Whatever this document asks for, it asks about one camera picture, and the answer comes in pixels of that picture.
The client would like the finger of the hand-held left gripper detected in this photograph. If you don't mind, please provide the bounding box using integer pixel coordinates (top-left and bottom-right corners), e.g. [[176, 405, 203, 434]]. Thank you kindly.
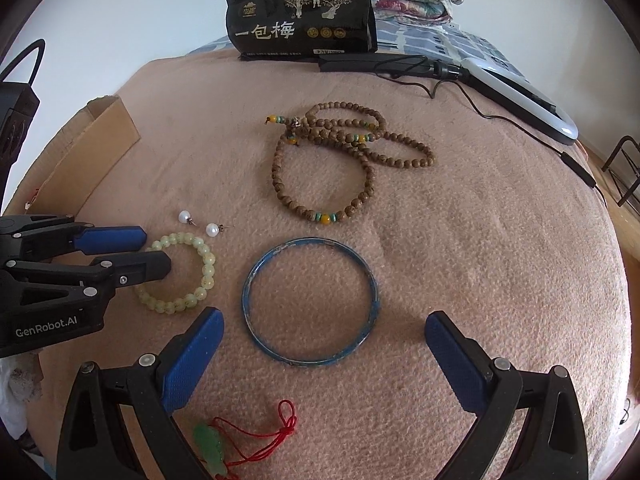
[[0, 251, 173, 297], [0, 214, 148, 263]]

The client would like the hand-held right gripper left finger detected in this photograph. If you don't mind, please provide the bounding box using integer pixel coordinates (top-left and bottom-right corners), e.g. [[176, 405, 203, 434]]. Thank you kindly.
[[56, 306, 225, 480]]

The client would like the blue bangle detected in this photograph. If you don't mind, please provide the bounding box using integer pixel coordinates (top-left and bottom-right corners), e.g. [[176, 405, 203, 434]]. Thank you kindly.
[[241, 236, 380, 367]]

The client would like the black cable with inline switch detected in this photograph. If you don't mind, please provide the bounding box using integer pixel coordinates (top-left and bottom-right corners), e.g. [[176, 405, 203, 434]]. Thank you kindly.
[[422, 72, 608, 208]]

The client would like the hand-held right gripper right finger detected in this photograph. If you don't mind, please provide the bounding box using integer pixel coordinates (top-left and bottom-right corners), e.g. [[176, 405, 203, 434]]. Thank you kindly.
[[425, 311, 590, 480]]

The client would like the cardboard box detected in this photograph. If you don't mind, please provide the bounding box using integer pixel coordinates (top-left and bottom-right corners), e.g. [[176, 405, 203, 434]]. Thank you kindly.
[[0, 96, 142, 216]]

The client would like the black looped object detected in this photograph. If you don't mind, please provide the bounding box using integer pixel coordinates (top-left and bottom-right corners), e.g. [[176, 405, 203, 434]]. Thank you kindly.
[[0, 40, 48, 196]]

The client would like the green bead bracelet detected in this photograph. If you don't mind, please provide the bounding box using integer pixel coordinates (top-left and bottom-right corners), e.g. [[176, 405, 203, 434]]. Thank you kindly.
[[132, 231, 219, 313]]

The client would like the black metal rack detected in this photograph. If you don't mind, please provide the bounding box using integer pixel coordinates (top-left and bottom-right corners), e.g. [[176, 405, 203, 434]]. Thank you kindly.
[[601, 136, 640, 208]]

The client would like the blue checked bedsheet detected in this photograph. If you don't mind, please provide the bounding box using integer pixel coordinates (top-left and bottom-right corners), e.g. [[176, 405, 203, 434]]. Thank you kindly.
[[187, 17, 531, 91]]

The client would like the white lace cloth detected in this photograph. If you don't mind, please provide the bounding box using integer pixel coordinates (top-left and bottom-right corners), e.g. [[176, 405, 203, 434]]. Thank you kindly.
[[0, 355, 43, 441]]

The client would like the black tripod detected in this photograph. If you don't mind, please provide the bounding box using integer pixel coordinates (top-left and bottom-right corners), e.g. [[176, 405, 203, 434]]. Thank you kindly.
[[318, 54, 463, 81]]

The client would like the black snack bag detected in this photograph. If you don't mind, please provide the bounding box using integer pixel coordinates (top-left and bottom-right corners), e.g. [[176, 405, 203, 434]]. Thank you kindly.
[[225, 0, 379, 57]]

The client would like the brown wooden bead necklace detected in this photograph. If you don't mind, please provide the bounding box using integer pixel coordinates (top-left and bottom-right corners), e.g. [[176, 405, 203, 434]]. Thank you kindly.
[[264, 101, 437, 227]]

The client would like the white ring light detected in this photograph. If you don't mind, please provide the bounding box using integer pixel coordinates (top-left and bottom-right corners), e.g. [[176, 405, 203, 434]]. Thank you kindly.
[[460, 57, 580, 147]]

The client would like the green pendant with red cord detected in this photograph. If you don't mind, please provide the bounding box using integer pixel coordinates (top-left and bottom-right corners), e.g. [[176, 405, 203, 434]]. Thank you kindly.
[[192, 400, 298, 480]]

